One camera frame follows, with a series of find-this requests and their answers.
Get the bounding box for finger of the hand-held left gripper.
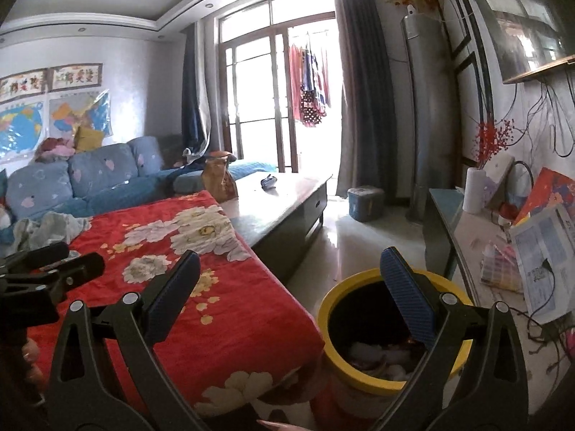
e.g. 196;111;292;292
0;241;70;275
24;252;106;299

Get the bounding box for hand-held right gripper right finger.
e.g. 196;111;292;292
379;246;531;431

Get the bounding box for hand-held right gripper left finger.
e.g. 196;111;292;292
47;250;207;431

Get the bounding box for yellow rimmed waste bin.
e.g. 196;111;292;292
314;268;474;431

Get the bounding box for person's left hand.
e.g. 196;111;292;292
20;339;46;409

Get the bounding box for person's right hand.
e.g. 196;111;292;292
256;418;315;431

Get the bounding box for crumpled light cloth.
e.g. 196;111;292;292
11;211;93;252

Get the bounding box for red floral blanket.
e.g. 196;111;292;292
27;190;326;418

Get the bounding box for glass top tv cabinet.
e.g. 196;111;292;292
422;187;575;391

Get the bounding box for blue storage box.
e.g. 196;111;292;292
347;185;386;223

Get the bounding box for stack of colourful packets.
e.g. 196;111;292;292
480;240;524;295

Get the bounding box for blue floral sofa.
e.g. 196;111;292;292
0;135;279;245

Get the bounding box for pink plush toys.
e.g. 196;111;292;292
35;137;76;163

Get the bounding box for white vase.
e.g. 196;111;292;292
463;167;488;214

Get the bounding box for yellow pillow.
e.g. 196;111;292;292
74;126;104;153

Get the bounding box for brown paper bag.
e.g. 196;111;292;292
201;150;239;204

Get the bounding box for world map poster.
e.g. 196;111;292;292
0;99;46;162

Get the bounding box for dark coffee table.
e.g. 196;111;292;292
220;173;334;286

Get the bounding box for white printed box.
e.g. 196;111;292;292
509;204;575;325

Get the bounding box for country map poster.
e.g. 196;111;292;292
49;90;112;138

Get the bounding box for brown sofa cushion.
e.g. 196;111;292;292
159;135;185;167

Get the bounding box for white and purple box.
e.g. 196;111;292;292
485;153;516;209

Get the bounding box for black round hoop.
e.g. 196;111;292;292
505;160;536;209

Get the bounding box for framed embroidery picture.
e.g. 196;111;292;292
0;68;49;102
49;63;104;93

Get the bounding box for grey standing air conditioner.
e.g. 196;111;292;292
400;4;463;223

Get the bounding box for red printed box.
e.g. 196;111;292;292
512;167;575;227

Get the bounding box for grey curtain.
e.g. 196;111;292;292
331;0;398;203

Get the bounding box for dark blue curtain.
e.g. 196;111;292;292
181;20;221;162

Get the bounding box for hanging clothes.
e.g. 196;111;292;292
290;31;331;129

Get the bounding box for brown framed glass door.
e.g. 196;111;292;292
215;0;340;176

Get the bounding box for wall mounted television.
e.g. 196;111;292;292
476;0;575;85

